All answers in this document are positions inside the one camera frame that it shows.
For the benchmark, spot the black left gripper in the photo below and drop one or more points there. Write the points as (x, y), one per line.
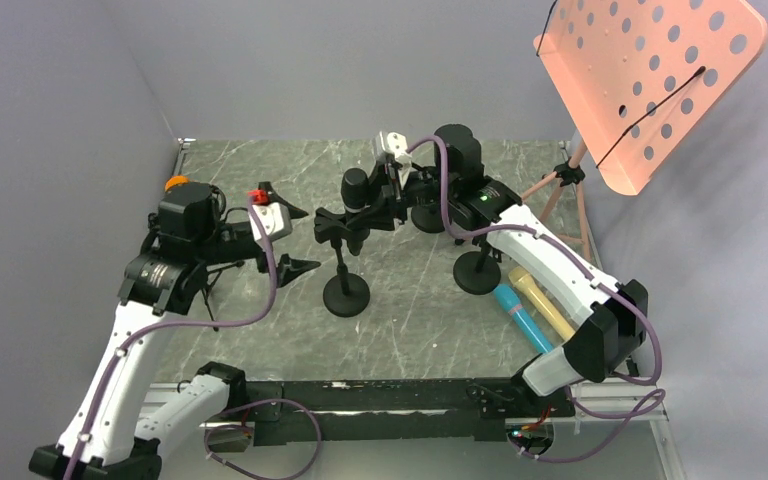
(289, 268)

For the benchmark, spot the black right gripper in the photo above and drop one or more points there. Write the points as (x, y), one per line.
(391, 203)

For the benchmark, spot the black microphone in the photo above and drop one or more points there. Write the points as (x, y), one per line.
(354, 194)

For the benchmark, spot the black shock-mount round stand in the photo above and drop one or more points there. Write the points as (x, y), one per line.
(427, 218)

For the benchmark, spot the black round-base tall stand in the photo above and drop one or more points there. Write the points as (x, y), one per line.
(346, 294)

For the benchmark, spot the black round-base clip stand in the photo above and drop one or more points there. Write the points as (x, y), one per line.
(477, 272)

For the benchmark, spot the blue microphone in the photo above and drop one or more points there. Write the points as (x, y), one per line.
(509, 301)

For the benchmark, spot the cream yellow microphone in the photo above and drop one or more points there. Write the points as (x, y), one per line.
(524, 282)

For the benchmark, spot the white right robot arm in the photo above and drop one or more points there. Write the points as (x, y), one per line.
(608, 318)

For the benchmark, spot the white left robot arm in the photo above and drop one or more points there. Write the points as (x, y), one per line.
(109, 438)

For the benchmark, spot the orange microphone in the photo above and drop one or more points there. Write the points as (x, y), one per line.
(175, 181)

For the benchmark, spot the pink perforated music stand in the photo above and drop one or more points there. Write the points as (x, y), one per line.
(637, 76)

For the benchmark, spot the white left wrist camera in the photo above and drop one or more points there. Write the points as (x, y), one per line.
(271, 221)

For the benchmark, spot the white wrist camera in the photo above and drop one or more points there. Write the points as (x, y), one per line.
(271, 221)
(392, 147)

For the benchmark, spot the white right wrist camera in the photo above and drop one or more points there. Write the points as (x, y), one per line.
(392, 147)

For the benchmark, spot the black tripod shock-mount stand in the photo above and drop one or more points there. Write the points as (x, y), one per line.
(185, 232)

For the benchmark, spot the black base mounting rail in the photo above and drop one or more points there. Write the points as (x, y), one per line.
(483, 409)

